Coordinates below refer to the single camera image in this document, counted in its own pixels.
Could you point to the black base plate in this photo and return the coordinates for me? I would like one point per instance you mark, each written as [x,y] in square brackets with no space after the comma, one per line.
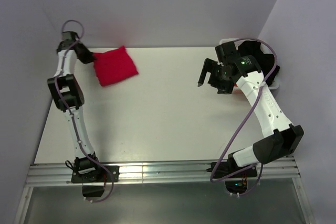
[225,168]
[99,176]

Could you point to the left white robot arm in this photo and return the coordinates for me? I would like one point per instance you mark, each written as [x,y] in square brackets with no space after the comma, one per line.
[68,98]

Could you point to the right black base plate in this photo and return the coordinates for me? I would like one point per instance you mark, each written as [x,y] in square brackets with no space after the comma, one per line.
[225,168]

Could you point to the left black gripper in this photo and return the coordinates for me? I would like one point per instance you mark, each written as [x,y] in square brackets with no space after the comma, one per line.
[90,56]

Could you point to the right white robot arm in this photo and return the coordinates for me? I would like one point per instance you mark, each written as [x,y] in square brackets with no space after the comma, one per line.
[281,137]

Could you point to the red t shirt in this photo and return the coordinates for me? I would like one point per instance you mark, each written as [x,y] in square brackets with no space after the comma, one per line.
[114,66]

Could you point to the aluminium rail frame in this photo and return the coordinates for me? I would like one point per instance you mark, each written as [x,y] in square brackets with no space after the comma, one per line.
[57,175]

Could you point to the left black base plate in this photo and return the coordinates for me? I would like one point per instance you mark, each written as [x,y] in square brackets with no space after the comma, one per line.
[99,176]

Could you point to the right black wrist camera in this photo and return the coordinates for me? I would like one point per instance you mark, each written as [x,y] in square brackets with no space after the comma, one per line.
[226,52]

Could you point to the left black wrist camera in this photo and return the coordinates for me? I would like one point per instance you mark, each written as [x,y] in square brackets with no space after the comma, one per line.
[69,36]

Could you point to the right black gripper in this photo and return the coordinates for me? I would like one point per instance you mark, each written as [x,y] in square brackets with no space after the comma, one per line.
[211,65]

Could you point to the white plastic basket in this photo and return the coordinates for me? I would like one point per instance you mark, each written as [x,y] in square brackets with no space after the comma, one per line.
[265,48]

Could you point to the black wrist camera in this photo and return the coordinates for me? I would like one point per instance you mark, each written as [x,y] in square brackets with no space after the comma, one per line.
[226,52]
[69,36]

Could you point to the black t shirt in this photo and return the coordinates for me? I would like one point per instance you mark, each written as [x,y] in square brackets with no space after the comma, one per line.
[253,48]

